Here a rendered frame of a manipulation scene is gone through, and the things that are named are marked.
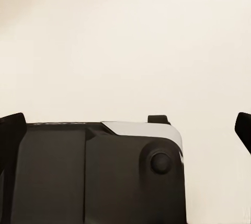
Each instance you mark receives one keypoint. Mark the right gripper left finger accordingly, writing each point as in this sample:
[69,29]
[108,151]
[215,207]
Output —
[12,130]

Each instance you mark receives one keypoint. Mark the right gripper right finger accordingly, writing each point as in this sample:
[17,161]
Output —
[243,129]

